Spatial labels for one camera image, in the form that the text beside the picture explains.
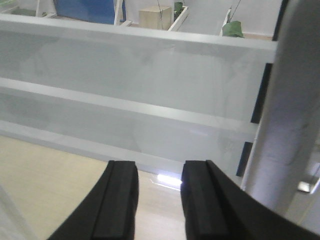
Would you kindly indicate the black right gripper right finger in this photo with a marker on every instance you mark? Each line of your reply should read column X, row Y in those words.
column 215, row 208

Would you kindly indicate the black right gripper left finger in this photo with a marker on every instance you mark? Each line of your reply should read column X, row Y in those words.
column 108, row 211

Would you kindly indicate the grey metal door handle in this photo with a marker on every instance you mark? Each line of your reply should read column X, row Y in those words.
column 290, row 120

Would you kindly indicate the white framed sliding glass door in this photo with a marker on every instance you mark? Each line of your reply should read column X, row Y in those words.
column 75, row 95

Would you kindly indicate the distant wooden box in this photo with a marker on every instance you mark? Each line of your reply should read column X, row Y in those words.
column 156, row 17

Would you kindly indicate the blue board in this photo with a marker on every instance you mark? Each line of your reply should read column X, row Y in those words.
column 94, row 11

